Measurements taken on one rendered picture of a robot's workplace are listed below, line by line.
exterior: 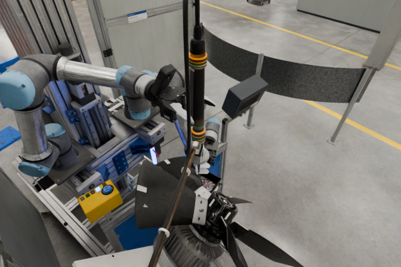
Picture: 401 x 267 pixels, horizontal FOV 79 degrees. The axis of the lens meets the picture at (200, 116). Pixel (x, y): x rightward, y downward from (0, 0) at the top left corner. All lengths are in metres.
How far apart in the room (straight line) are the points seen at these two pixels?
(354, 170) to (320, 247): 0.99
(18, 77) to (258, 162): 2.27
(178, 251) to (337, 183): 2.12
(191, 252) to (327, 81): 2.13
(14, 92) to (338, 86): 2.51
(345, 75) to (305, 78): 0.35
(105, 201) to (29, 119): 0.46
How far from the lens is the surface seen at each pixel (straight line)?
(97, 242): 2.11
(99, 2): 2.41
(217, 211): 0.93
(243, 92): 1.46
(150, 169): 0.83
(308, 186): 2.68
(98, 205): 1.22
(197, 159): 0.77
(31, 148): 1.20
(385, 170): 3.22
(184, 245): 0.95
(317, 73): 2.59
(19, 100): 0.98
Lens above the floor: 2.06
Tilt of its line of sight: 41 degrees down
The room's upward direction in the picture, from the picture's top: straight up
